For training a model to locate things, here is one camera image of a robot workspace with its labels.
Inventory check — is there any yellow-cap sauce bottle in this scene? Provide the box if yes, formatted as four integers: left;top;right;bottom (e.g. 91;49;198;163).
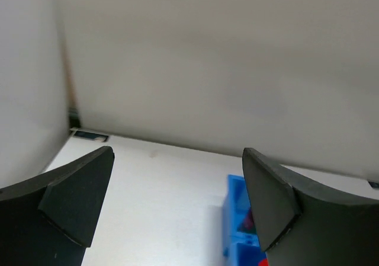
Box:
238;209;256;234

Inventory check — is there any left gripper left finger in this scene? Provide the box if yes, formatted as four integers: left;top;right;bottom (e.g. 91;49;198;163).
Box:
1;146;115;265

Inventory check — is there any right black corner label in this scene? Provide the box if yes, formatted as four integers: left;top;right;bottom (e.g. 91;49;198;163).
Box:
368;181;379;189

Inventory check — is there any red-lid chili jar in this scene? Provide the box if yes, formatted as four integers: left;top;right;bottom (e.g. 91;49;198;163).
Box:
258;258;269;266

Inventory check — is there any blue three-compartment plastic bin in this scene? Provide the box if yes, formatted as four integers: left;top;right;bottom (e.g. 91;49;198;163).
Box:
222;175;266;265

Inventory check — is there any left black corner label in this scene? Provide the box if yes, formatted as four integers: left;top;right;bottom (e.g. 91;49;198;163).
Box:
73;130;109;142

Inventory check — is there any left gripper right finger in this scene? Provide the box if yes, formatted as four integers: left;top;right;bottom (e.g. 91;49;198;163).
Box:
242;148;378;265

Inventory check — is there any black corner label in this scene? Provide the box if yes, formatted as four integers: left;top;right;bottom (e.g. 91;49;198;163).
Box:
73;130;109;142
368;181;379;189

